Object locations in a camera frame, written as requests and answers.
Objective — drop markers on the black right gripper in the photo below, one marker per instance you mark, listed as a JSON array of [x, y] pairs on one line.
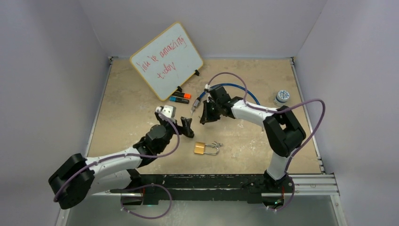
[[207, 117]]

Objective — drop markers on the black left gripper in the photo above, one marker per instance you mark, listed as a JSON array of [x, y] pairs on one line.
[[184, 129]]

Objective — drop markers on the silver key bunch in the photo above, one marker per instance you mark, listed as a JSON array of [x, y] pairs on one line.
[[217, 144]]

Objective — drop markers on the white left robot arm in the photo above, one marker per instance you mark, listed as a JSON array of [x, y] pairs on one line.
[[81, 176]]

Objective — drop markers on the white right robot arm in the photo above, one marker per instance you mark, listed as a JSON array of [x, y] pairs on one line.
[[284, 132]]

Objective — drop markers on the brass padlock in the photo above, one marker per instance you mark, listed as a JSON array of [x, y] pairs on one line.
[[200, 148]]

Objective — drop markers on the orange-capped black marker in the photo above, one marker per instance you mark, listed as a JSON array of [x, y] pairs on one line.
[[182, 95]]

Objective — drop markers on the blue-capped black marker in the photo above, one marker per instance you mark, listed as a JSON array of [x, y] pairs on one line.
[[179, 100]]

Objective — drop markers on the white dry-erase board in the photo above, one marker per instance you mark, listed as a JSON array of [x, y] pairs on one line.
[[167, 61]]

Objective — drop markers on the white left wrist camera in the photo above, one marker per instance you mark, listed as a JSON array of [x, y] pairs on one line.
[[166, 111]]

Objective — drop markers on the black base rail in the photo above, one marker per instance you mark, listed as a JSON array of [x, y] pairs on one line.
[[249, 188]]

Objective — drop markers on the aluminium frame rail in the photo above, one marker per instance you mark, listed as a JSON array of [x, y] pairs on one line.
[[315, 184]]

